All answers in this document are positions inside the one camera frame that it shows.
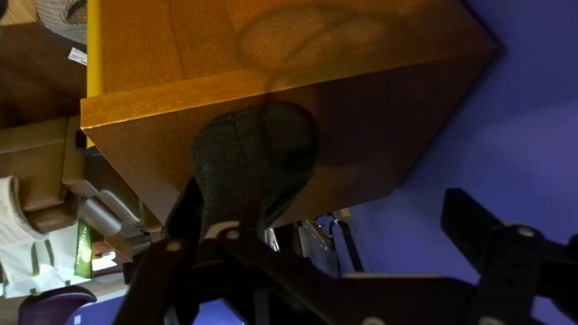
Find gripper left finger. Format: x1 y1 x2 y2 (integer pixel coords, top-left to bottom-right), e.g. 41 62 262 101
113 176 337 325

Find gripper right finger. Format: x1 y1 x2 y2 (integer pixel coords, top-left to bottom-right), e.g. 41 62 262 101
440 187 578 325

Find black head sock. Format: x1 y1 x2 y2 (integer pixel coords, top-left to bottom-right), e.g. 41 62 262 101
190 102 317 237

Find green packet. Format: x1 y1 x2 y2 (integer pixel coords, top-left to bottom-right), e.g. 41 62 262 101
74 218 94 279

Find purple round object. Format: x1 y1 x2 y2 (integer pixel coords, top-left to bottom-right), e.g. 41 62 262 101
17 285 98 325

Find white knitted cloth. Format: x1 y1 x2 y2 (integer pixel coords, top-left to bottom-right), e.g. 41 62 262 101
0 176 48 246

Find brown wooden furniture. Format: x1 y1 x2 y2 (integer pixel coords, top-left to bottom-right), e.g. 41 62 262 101
0 23 89 233

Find white paper tag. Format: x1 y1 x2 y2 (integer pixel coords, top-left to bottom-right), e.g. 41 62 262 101
68 47 88 66

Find yellow pole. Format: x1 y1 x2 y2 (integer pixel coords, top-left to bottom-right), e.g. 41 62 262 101
86 0 102 149

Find woven basket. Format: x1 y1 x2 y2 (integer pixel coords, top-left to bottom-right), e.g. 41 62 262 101
35 0 88 44

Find grey metal bracket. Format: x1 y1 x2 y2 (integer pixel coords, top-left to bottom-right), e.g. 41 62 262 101
77 189 152 240

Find silver metal frame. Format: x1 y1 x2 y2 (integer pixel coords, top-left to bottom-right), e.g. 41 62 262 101
266 211 364 277

